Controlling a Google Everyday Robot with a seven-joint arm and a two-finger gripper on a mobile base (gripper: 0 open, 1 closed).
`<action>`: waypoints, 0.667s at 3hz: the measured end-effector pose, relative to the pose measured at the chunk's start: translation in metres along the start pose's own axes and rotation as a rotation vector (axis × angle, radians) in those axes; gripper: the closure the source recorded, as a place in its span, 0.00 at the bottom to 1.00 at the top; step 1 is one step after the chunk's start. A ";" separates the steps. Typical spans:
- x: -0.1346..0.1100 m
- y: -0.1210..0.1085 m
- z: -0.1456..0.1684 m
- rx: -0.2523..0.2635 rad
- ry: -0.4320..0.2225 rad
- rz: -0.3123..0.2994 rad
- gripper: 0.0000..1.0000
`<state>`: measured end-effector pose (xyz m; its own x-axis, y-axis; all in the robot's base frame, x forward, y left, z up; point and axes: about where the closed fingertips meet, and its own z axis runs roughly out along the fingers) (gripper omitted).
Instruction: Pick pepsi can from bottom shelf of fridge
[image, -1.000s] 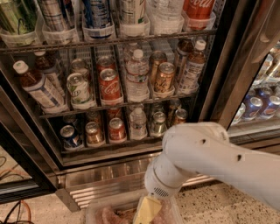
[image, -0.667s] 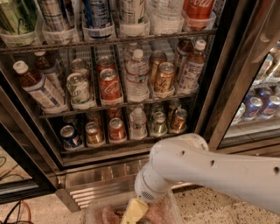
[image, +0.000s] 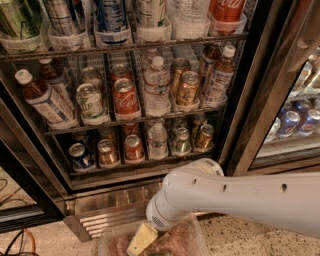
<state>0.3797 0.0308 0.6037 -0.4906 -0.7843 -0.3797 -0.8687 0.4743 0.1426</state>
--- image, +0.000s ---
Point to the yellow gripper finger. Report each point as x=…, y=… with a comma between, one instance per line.
x=145, y=235

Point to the blue pepsi can front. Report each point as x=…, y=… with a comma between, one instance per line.
x=82, y=160

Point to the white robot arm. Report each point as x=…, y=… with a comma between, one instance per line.
x=287, y=201

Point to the steel fridge ventilation grille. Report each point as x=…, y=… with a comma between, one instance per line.
x=89, y=215

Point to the red can bottom shelf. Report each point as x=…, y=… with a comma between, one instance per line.
x=134, y=150

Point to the water bottle bottom shelf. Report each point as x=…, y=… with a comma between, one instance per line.
x=157, y=139

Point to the water bottle shelf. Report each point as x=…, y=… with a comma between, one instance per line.
x=157, y=139
x=156, y=88

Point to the gold can bottom shelf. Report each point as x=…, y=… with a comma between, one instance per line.
x=107, y=154

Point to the green-silver can bottom shelf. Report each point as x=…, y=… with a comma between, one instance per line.
x=181, y=141

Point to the orange-gold can bottom shelf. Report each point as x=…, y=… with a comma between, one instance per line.
x=204, y=138

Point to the open fridge glass door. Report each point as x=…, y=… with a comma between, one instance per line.
x=22, y=162

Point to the red coca-cola can front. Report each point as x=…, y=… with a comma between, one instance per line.
x=126, y=100

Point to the red coca-cola can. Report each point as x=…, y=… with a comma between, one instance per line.
x=227, y=14
x=126, y=100

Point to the gold can middle front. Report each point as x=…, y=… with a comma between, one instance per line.
x=186, y=98

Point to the green 7up can front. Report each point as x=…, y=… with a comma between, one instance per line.
x=92, y=105

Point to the water bottle middle shelf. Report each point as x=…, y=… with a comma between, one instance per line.
x=156, y=88

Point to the right fridge glass door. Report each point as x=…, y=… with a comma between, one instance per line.
x=282, y=36

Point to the pepsi can fridge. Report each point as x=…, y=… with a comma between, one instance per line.
x=308, y=122
x=289, y=121

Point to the red coca-cola can top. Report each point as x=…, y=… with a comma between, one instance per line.
x=227, y=14

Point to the green can top left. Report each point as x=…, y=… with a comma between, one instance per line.
x=20, y=19

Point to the clear plastic food container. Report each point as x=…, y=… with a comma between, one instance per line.
x=185, y=239

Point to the tea bottle right front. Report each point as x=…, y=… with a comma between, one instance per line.
x=220, y=79

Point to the tea bottle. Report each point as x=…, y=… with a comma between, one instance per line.
x=55, y=75
x=46, y=101
x=220, y=79

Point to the tea bottle left front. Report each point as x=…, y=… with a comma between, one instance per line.
x=46, y=101

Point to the tea bottle left rear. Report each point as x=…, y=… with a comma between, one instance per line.
x=55, y=75

